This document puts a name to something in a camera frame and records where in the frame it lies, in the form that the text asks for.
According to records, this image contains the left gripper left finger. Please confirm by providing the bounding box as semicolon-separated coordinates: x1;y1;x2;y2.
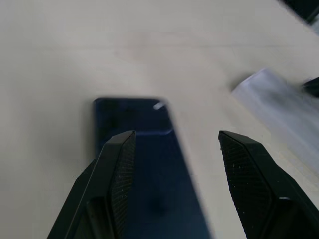
47;130;137;239

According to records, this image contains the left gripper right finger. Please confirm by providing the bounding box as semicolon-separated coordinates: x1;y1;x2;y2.
218;130;319;239

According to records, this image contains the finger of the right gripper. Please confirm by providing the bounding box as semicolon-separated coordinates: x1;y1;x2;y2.
301;76;319;98

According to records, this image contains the dark blue smartphone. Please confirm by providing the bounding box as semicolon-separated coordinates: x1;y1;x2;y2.
93;97;213;239

